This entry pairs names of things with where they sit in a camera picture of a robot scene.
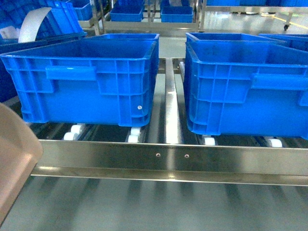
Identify blue bin front left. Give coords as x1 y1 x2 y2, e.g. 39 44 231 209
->
0 38 159 127

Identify blue bin rear left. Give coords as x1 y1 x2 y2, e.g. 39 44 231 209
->
87 33 160 57

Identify white curved plastic strip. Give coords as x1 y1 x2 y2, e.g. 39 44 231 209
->
18 7 51 43

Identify tilted blue bin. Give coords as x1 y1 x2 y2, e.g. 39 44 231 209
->
0 0 87 40

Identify blue bin front centre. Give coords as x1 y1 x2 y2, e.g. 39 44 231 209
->
184 41 308 139

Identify stainless steel shelf rack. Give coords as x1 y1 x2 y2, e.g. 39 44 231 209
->
1 13 308 231

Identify blue bin rear right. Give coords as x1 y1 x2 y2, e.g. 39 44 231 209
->
259 34 308 51

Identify blue bin rear centre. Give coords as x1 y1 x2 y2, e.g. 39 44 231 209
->
186 32 288 46

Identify beige plastic dustpan tray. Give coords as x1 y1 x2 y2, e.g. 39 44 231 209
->
0 103 43 224

